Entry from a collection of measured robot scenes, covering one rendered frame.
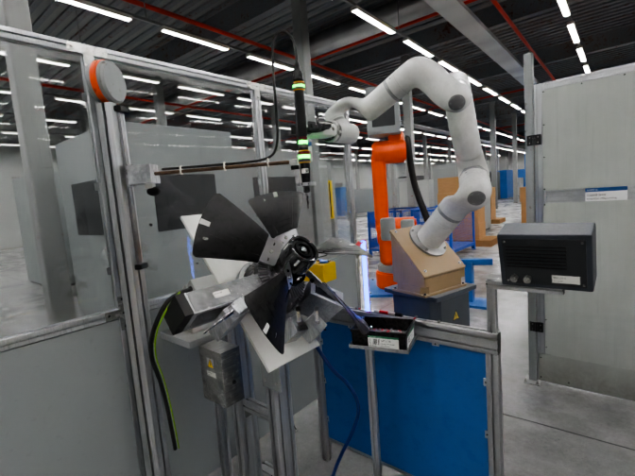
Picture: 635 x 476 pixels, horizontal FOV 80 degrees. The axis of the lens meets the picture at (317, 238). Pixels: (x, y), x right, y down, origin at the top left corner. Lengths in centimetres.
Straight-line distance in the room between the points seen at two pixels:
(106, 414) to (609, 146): 293
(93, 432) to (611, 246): 285
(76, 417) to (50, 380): 19
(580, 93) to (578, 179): 51
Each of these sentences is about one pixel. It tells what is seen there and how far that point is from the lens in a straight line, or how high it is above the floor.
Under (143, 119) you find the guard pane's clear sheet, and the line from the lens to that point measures 189.
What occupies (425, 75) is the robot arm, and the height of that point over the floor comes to 178.
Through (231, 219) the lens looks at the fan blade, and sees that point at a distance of 128.
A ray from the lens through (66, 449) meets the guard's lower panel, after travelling 190.
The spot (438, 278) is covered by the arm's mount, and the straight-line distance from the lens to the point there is 177.
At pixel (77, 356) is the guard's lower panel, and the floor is 86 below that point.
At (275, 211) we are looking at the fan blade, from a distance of 150.
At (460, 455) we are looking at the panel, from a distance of 186.
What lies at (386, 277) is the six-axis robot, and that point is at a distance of 530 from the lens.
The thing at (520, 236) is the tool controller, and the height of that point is 122.
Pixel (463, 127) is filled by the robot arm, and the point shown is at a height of 161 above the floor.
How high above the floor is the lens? 140
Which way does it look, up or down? 6 degrees down
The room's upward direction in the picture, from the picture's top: 4 degrees counter-clockwise
